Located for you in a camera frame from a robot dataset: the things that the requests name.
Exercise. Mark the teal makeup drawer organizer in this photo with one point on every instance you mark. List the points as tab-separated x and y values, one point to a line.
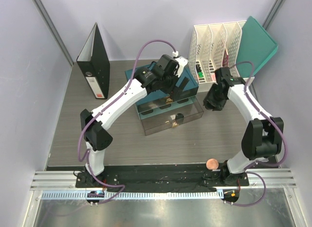
157	111

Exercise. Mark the white slotted cable duct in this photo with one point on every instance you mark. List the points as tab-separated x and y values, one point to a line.
100	195

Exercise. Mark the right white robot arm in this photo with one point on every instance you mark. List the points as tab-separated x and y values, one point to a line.
262	138

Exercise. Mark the white mesh file organizer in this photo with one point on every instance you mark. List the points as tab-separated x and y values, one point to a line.
207	47

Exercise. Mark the dark red booklet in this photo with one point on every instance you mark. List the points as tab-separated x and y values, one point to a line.
225	61

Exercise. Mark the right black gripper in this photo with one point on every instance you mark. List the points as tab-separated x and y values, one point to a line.
218	105

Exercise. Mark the green black marker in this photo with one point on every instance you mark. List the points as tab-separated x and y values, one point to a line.
199	71

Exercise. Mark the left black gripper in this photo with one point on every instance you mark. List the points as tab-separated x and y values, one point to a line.
173	91

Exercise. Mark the black lever arch binder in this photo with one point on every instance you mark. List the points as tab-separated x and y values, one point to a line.
94	64

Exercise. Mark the pink sticky notes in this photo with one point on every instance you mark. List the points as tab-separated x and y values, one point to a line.
213	77

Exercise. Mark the teal folder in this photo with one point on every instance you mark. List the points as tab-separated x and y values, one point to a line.
256	45

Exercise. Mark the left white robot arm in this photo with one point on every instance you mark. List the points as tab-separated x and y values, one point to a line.
95	123

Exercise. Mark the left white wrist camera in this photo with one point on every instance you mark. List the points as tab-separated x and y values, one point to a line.
182	62

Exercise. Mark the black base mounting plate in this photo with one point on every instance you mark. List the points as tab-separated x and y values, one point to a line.
161	178

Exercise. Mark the orange round powder puff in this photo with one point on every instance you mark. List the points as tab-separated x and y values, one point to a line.
212	164

